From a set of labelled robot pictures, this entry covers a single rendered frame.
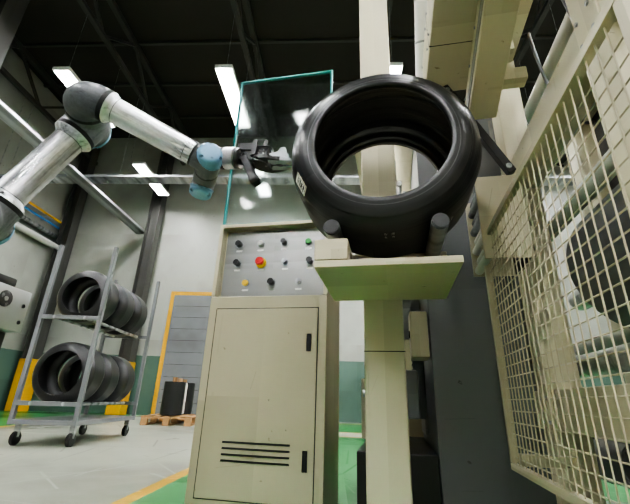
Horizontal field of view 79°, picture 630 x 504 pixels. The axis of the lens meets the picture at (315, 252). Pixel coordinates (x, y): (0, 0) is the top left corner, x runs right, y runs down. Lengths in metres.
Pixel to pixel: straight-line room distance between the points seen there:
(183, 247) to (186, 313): 1.94
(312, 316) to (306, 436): 0.47
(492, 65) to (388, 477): 1.32
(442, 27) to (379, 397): 1.22
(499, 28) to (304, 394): 1.44
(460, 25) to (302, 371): 1.38
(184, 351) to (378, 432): 9.52
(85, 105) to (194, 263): 10.01
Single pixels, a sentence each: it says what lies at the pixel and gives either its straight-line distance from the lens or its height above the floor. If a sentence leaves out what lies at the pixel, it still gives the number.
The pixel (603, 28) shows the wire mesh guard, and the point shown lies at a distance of 0.76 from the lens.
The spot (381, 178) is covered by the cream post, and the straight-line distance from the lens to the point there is 1.51.
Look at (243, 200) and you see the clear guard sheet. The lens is 2.02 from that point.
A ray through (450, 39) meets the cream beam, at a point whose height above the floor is 1.64.
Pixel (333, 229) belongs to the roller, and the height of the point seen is 0.89.
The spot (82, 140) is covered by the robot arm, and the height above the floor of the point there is 1.18.
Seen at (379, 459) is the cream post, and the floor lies 0.31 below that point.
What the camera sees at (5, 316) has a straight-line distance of 1.04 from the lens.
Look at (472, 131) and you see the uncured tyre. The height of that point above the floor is 1.17.
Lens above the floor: 0.47
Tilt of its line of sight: 21 degrees up
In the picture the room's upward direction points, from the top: 2 degrees clockwise
